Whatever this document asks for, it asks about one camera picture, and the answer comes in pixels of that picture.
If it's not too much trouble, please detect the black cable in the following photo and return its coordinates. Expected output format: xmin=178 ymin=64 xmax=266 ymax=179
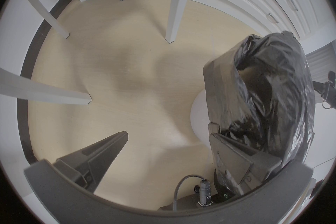
xmin=173 ymin=175 xmax=208 ymax=211

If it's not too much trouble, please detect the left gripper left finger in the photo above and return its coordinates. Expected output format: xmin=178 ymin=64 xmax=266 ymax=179
xmin=54 ymin=131 xmax=129 ymax=193

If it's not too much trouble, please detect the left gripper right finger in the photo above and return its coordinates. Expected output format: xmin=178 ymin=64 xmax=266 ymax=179
xmin=209 ymin=133 xmax=283 ymax=195

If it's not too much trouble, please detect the white trash bin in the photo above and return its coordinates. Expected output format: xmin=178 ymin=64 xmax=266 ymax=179
xmin=190 ymin=88 xmax=219 ymax=147

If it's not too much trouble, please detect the black plastic bag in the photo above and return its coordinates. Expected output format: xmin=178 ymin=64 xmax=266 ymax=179
xmin=203 ymin=31 xmax=315 ymax=193

